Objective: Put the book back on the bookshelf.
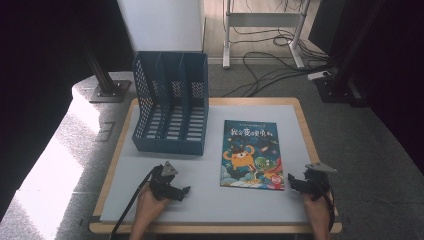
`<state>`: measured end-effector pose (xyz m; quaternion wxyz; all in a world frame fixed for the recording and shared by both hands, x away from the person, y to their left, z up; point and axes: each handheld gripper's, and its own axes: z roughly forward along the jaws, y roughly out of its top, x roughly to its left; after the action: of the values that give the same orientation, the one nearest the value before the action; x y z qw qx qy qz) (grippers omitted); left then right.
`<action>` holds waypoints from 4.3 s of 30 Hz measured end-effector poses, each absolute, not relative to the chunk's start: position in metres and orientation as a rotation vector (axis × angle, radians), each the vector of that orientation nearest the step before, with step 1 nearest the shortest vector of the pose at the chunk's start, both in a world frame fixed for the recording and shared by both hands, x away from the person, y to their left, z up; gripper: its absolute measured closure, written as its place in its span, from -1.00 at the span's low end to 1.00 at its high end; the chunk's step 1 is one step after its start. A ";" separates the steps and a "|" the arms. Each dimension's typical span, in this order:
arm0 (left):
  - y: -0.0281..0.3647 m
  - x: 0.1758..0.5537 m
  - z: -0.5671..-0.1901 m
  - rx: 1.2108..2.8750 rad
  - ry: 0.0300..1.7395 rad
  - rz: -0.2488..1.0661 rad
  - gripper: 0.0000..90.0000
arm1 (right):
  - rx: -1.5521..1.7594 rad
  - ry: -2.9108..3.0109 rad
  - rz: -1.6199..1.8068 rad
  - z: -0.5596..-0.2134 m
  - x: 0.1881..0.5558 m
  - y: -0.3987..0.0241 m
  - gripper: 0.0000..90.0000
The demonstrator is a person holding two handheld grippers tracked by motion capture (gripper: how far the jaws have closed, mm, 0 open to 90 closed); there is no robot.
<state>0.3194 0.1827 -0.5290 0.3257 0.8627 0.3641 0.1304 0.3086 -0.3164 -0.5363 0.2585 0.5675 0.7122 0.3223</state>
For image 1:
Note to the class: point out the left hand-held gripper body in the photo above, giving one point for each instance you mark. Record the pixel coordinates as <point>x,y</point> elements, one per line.
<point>159,186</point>

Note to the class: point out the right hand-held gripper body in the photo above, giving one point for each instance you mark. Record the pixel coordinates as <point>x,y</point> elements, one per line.
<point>316,183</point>

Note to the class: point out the blue cartoon picture book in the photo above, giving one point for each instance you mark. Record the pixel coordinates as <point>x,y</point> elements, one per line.
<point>252,155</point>

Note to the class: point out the blue plastic file rack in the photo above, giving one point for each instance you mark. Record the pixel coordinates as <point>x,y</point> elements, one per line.
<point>173,106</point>

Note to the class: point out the person's left hand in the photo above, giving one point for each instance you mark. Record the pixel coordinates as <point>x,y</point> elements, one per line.
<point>146,208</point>

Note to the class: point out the person's right hand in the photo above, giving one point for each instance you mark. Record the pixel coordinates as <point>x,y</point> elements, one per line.
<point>315,213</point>

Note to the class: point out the grey table mat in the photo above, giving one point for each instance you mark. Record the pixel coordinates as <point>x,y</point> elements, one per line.
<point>206,206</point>

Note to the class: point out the wooden table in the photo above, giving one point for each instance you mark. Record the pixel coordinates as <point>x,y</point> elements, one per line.
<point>213,228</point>

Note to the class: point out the black metal stand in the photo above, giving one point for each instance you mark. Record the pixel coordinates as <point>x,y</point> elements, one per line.
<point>336,86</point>
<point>107,85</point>

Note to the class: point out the white power strip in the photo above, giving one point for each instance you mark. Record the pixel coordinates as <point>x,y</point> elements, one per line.
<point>318,75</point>

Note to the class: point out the dark curtain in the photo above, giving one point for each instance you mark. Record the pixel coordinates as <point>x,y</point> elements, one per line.
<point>396,66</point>
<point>40,60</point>

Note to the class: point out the white panel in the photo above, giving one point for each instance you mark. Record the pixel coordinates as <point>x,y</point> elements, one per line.
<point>161,23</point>

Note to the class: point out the white metal stand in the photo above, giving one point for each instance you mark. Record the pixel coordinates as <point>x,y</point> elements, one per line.
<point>263,19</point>

